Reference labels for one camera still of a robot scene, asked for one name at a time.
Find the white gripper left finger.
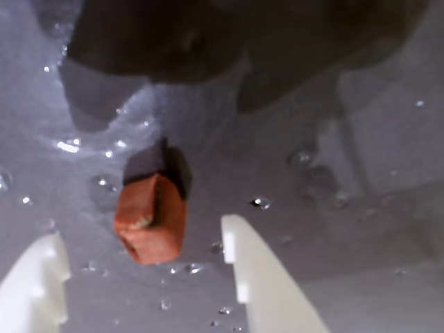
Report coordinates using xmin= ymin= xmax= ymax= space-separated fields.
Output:
xmin=0 ymin=231 xmax=72 ymax=333

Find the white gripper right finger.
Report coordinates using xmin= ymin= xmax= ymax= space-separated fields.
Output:
xmin=220 ymin=213 xmax=331 ymax=333

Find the small red-brown cube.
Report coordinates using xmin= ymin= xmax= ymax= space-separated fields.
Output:
xmin=113 ymin=173 xmax=189 ymax=266

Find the dark grey table mat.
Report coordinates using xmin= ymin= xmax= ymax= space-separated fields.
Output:
xmin=0 ymin=0 xmax=444 ymax=333

